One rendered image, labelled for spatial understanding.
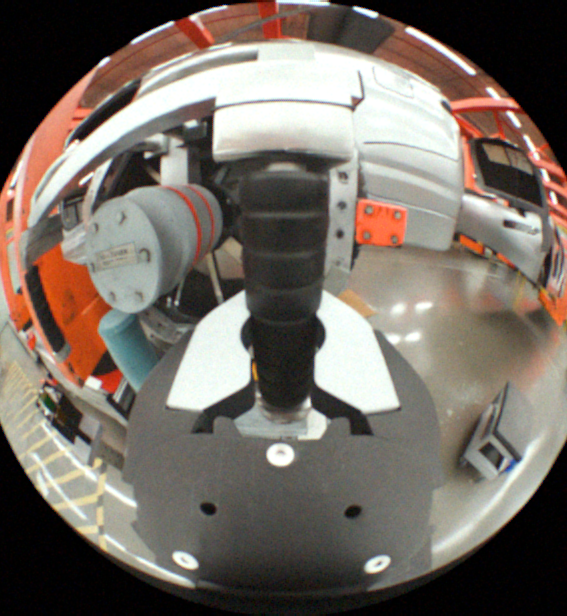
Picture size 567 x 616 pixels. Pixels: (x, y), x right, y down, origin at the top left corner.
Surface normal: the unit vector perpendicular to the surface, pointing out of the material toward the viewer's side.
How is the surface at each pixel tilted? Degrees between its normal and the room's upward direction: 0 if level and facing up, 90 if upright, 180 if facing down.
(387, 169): 90
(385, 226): 90
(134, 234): 90
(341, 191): 90
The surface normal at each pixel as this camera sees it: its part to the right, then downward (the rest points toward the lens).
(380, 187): 0.00, 0.54
